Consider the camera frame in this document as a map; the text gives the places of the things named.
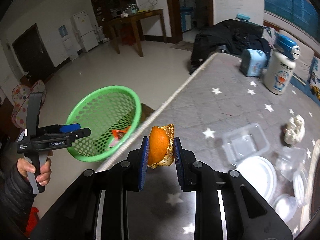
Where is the clear square plastic container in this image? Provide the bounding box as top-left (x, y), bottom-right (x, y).
top-left (275, 146), bottom-right (306, 181)

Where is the orange peel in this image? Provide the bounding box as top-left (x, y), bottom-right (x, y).
top-left (148, 124), bottom-right (174, 169)

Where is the white refrigerator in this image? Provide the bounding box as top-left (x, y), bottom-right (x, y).
top-left (71, 11), bottom-right (98, 53)

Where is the white Doraemon water bottle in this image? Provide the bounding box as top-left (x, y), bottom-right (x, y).
top-left (263, 34), bottom-right (300, 95)

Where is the dark wooden table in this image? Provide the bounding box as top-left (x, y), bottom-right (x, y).
top-left (107, 9), bottom-right (167, 57)

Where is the green plastic mesh basket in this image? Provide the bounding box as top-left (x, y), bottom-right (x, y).
top-left (66, 86), bottom-right (142, 163)

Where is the induction cooker with steel rim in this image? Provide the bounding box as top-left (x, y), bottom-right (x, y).
top-left (300, 139), bottom-right (319, 231)

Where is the colourful polka dot play tent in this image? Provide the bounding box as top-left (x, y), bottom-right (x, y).
top-left (11, 80), bottom-right (47, 129)

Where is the grey star bed sheet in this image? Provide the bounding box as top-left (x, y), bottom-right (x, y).
top-left (100, 53), bottom-right (319, 239)

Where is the water dispenser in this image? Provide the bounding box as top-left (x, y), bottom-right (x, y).
top-left (59, 25), bottom-right (79, 61)

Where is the round clear plastic bowl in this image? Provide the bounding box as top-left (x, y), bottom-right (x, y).
top-left (272, 193), bottom-right (298, 223)

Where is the crumpled white tissue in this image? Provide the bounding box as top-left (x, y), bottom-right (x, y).
top-left (284, 115), bottom-right (305, 145)

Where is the clear rectangular plastic tray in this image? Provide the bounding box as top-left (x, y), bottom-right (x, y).
top-left (221, 123), bottom-right (270, 166)

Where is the dark clothes pile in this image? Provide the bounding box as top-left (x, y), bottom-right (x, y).
top-left (191, 20), bottom-right (271, 68)

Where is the black jacket forearm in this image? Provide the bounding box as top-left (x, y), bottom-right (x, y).
top-left (1, 164), bottom-right (35, 239)

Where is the round white plastic lid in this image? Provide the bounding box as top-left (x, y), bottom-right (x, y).
top-left (236, 156), bottom-right (277, 204)

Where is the person's left hand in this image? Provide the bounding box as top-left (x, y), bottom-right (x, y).
top-left (17, 157), bottom-right (52, 186)

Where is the pink snack wrapper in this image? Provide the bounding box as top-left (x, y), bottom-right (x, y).
top-left (108, 126), bottom-right (131, 148)

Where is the red plastic stool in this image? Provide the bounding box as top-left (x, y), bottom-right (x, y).
top-left (24, 206), bottom-right (40, 238)

